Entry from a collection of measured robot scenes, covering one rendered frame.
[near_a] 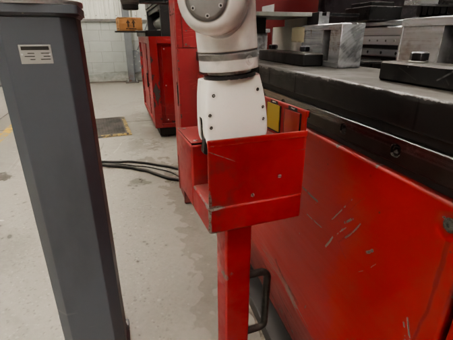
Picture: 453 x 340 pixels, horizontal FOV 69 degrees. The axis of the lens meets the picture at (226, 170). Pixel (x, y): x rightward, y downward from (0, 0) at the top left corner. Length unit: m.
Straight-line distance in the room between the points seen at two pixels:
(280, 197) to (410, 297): 0.22
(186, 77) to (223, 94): 1.36
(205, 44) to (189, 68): 1.36
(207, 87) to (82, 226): 0.56
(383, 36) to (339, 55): 0.32
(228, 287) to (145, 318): 0.68
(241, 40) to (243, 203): 0.23
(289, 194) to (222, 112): 0.17
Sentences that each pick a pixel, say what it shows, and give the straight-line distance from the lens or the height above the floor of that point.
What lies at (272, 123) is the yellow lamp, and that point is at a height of 0.80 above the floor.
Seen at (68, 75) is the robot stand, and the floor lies 0.87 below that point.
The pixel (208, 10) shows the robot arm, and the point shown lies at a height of 0.97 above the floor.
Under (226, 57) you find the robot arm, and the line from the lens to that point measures 0.45.
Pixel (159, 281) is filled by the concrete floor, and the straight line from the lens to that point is 1.47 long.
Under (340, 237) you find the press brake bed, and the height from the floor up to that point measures 0.60.
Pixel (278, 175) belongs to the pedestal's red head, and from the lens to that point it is 0.52.
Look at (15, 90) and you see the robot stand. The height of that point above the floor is 0.84.
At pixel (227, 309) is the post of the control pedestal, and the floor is 0.42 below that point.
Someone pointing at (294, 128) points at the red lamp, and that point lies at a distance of 0.53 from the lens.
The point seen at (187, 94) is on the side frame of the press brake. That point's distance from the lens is 1.83.
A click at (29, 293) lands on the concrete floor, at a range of 1.60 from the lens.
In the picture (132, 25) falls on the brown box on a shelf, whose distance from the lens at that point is 3.22.
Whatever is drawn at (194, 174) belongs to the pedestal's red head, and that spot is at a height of 0.72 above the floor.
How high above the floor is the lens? 0.94
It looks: 22 degrees down
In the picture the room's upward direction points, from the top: straight up
